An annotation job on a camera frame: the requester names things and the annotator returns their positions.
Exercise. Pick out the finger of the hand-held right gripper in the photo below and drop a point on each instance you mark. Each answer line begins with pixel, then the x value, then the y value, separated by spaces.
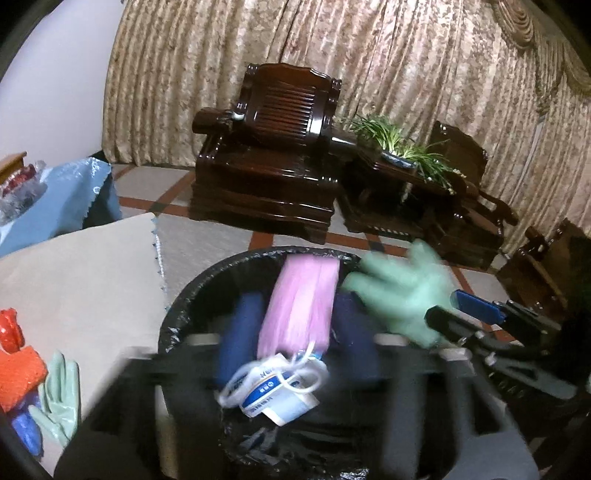
pixel 478 307
pixel 455 330

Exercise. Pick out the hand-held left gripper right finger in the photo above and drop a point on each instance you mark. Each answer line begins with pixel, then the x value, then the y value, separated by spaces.
pixel 355 337

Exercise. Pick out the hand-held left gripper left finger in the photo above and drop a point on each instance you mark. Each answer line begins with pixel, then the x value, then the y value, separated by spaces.
pixel 240 341

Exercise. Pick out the black-lined trash bin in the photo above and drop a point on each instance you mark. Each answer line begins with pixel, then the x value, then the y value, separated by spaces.
pixel 203 295

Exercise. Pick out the green rubber glove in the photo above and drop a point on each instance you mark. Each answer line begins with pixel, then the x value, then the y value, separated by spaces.
pixel 406 295
pixel 57 401

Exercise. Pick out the white and blue packet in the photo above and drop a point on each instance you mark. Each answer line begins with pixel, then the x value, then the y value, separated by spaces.
pixel 272 392

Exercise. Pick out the pink face mask pack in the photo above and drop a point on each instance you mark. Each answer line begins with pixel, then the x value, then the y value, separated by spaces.
pixel 295 304

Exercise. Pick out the orange foam net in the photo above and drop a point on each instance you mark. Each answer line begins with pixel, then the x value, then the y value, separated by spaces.
pixel 18 378

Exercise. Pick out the blue plastic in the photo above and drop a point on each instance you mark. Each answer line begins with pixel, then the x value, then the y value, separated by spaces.
pixel 27 429

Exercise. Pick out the red wrapper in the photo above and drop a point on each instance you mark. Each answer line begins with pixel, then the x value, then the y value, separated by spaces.
pixel 9 330

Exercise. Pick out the dark wooden chair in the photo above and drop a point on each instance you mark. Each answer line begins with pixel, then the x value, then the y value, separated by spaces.
pixel 540 263

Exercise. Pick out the dark wooden armchair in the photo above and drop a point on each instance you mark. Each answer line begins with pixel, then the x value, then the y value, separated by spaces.
pixel 258 184
pixel 466 230

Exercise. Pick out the dark wooden side table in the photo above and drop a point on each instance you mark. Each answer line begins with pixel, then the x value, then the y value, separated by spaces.
pixel 378 203

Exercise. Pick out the grey table cloth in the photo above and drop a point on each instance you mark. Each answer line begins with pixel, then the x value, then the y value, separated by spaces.
pixel 92 286

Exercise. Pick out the green potted plant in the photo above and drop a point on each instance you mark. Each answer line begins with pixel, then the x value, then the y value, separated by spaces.
pixel 397 138

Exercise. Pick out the blue tablecloth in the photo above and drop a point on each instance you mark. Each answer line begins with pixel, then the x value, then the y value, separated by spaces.
pixel 69 194

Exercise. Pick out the glass fruit bowl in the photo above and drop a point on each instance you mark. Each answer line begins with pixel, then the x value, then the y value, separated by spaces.
pixel 23 201

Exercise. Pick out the pile of red fruits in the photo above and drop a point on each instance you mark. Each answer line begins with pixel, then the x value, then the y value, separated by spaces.
pixel 21 177

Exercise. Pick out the beige patterned curtain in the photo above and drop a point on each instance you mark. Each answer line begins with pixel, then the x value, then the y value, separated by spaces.
pixel 184 69

